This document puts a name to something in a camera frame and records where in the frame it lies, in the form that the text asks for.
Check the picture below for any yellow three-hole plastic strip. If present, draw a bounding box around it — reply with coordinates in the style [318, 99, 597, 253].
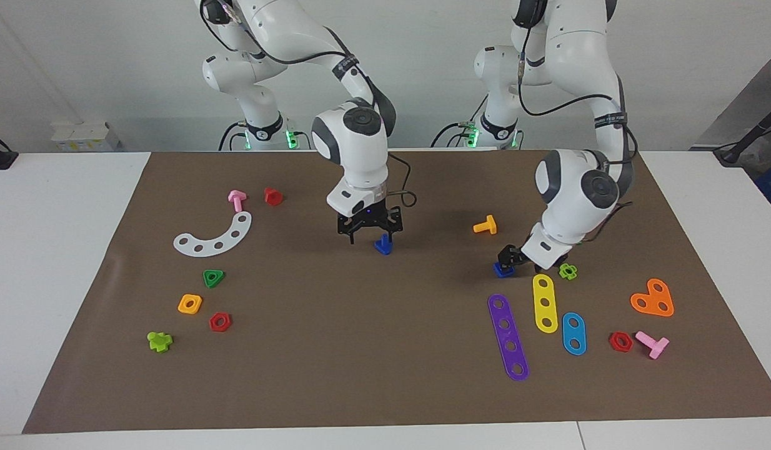
[532, 274, 559, 334]

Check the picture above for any white curved plastic strip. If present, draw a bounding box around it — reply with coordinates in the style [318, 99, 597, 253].
[173, 211, 252, 258]

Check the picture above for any black base cable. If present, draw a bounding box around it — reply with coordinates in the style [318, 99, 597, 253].
[430, 119, 486, 149]
[218, 121, 249, 152]

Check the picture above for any black tabletop device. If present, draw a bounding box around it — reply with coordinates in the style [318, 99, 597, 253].
[0, 131, 19, 171]

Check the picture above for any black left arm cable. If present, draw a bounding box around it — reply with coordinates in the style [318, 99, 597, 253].
[512, 0, 640, 244]

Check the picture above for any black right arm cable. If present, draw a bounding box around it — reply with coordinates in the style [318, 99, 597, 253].
[200, 0, 419, 210]

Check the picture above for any blue two-hole plastic strip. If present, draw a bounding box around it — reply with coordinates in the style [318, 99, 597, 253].
[562, 312, 587, 356]

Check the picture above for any purple four-hole plastic strip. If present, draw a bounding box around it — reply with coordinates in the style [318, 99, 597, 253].
[487, 294, 530, 381]

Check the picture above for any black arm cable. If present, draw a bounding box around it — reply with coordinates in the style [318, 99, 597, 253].
[512, 0, 640, 244]
[200, 0, 419, 210]

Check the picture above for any orange L-shaped plastic plate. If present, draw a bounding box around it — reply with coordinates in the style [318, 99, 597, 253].
[630, 278, 675, 318]

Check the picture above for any brown table mat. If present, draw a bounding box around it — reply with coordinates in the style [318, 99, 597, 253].
[22, 150, 771, 435]

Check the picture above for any white wall box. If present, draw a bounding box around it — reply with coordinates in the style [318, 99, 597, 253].
[51, 122, 121, 153]

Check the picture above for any black stand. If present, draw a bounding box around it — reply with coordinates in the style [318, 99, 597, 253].
[714, 116, 771, 166]

